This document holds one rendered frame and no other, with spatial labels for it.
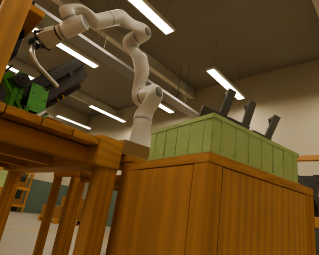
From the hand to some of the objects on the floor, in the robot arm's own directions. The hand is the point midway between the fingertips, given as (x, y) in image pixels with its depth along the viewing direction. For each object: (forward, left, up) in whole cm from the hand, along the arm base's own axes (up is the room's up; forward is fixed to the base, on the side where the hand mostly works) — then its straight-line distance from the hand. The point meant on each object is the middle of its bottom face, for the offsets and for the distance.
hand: (34, 44), depth 142 cm
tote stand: (-71, +76, -138) cm, 172 cm away
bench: (-9, -40, -136) cm, 142 cm away
